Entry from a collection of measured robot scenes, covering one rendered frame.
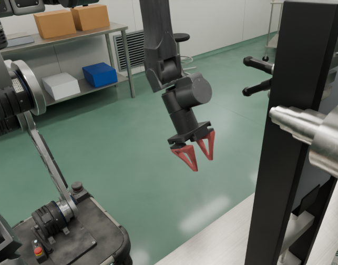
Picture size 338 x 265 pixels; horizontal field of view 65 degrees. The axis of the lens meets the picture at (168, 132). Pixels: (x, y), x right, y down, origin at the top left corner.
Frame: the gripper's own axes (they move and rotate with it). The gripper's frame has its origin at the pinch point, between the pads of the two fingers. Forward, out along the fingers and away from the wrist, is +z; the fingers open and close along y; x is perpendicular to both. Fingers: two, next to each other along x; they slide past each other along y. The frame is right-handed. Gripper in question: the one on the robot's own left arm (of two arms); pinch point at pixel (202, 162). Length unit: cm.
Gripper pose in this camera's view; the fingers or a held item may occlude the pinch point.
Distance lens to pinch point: 67.8
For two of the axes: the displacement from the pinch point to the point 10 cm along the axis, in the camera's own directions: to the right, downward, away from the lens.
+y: 7.2, -4.1, 5.5
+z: 4.0, 9.0, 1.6
